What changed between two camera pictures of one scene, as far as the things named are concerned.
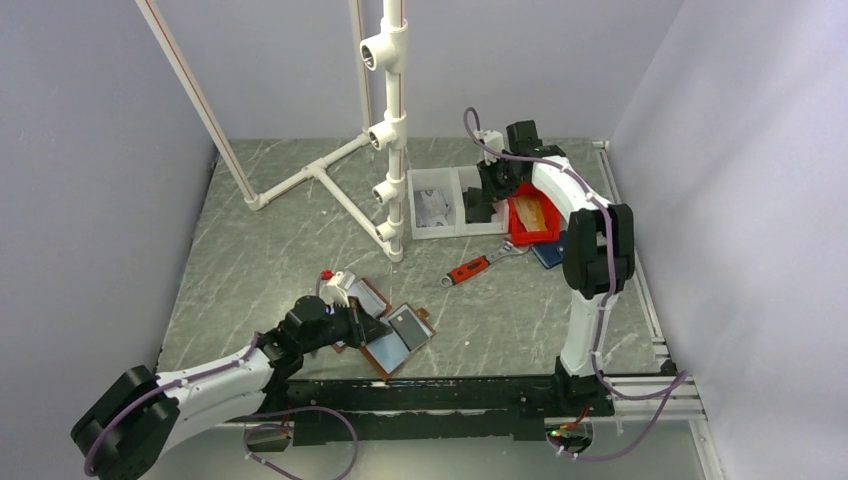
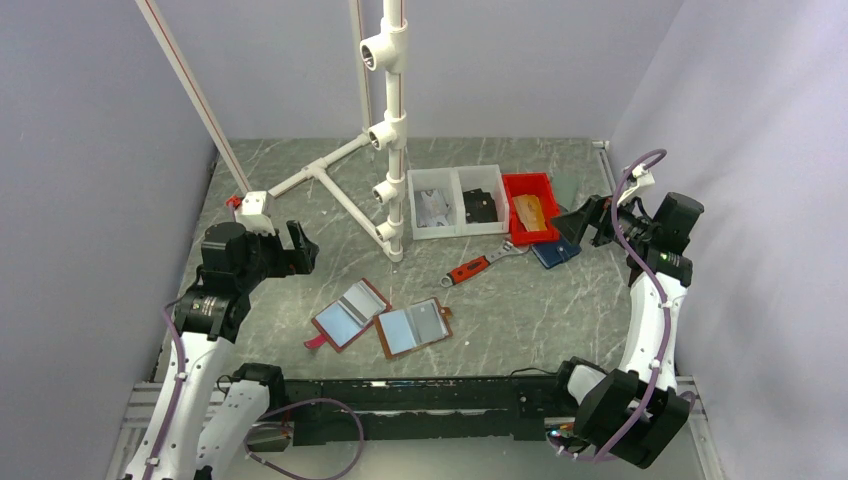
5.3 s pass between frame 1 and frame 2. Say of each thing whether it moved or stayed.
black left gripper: moved
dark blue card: stayed
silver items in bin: stayed
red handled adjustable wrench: stayed
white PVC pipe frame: stayed
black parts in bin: stayed
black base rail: stayed
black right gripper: moved
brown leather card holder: moved
